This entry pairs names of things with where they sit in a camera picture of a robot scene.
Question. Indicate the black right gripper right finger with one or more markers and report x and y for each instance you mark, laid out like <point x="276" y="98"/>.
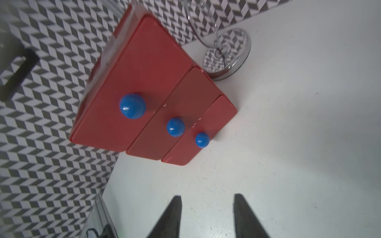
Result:
<point x="247" y="225"/>

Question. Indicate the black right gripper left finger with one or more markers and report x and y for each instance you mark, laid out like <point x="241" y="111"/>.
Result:
<point x="168" y="226"/>

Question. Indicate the blue bottom drawer knob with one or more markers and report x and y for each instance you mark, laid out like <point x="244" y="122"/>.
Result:
<point x="202" y="140"/>

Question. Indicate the blue drawer knob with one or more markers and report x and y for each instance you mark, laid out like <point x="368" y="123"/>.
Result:
<point x="132" y="106"/>
<point x="175" y="127"/>
<point x="202" y="140"/>

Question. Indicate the red bottom drawer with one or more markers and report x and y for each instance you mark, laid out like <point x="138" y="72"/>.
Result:
<point x="211" y="122"/>

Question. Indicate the red drawer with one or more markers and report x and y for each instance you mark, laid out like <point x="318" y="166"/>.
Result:
<point x="151" y="65"/>
<point x="189" y="100"/>
<point x="211" y="122"/>

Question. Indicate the blue top drawer knob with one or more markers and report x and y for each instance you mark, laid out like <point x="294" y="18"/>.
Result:
<point x="132" y="106"/>

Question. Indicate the red plastic drawer cabinet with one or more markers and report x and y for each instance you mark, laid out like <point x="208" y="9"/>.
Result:
<point x="119" y="39"/>

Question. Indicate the red top drawer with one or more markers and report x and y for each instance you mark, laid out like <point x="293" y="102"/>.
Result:
<point x="151" y="65"/>

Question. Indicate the aluminium front rail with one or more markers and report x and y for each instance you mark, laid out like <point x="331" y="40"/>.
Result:
<point x="98" y="223"/>

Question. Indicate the chrome wire stand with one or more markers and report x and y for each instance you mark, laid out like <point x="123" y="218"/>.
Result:
<point x="229" y="50"/>

